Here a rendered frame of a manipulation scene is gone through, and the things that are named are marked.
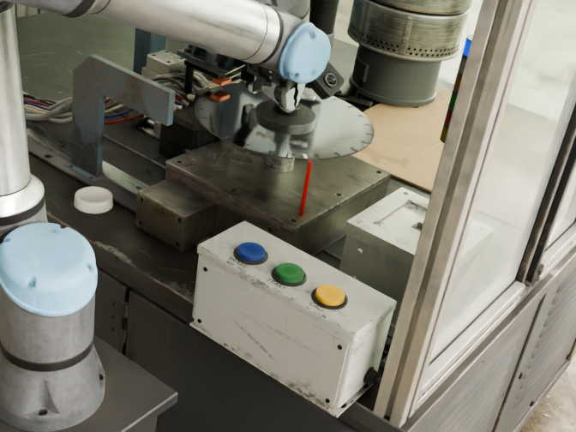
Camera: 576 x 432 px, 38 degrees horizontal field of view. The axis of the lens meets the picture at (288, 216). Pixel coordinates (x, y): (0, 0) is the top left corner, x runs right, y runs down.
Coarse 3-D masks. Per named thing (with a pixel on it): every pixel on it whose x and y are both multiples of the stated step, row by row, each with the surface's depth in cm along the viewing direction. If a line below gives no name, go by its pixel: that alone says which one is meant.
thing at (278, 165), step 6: (264, 156) 155; (270, 156) 154; (264, 162) 155; (270, 162) 154; (276, 162) 154; (282, 162) 154; (288, 162) 154; (270, 168) 155; (276, 168) 154; (282, 168) 154; (288, 168) 155
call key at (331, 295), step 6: (318, 288) 114; (324, 288) 114; (330, 288) 115; (336, 288) 115; (318, 294) 113; (324, 294) 113; (330, 294) 113; (336, 294) 114; (342, 294) 114; (318, 300) 113; (324, 300) 112; (330, 300) 112; (336, 300) 112; (342, 300) 113
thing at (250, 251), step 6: (240, 246) 120; (246, 246) 121; (252, 246) 121; (258, 246) 121; (240, 252) 119; (246, 252) 119; (252, 252) 119; (258, 252) 120; (264, 252) 120; (246, 258) 119; (252, 258) 119; (258, 258) 119
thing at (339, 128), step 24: (216, 96) 156; (240, 96) 157; (264, 96) 159; (216, 120) 146; (240, 120) 148; (336, 120) 154; (360, 120) 156; (240, 144) 140; (264, 144) 141; (288, 144) 142; (312, 144) 144; (336, 144) 145; (360, 144) 147
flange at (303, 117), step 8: (264, 104) 153; (272, 104) 154; (256, 112) 150; (264, 112) 150; (272, 112) 150; (280, 112) 150; (296, 112) 150; (304, 112) 152; (312, 112) 153; (264, 120) 148; (272, 120) 148; (280, 120) 148; (288, 120) 148; (296, 120) 149; (304, 120) 150; (312, 120) 150; (280, 128) 147; (288, 128) 147; (296, 128) 148; (304, 128) 149
